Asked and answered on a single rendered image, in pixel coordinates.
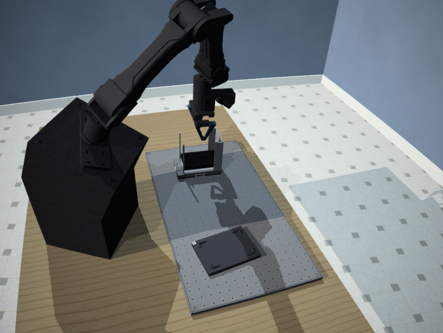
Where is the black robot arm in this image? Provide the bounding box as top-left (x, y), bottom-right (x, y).
top-left (79, 0), bottom-right (235, 171)

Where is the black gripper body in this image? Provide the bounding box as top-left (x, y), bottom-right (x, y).
top-left (189, 92), bottom-right (215, 125)

